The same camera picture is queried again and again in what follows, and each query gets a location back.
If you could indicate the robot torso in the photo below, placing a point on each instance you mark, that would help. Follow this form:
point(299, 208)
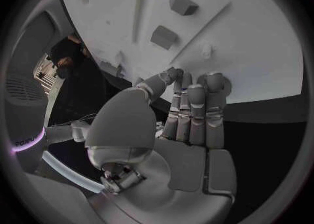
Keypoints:
point(24, 110)

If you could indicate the grey peg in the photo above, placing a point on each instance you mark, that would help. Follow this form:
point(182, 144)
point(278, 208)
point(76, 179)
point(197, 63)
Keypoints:
point(163, 37)
point(182, 4)

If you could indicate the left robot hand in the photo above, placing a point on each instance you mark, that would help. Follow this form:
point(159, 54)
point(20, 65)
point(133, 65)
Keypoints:
point(159, 169)

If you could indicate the white task board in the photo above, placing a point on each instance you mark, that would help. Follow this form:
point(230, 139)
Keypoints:
point(245, 41)

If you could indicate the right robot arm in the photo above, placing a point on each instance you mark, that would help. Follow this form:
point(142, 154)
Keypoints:
point(61, 132)

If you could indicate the person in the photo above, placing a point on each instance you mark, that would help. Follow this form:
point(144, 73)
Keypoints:
point(66, 51)

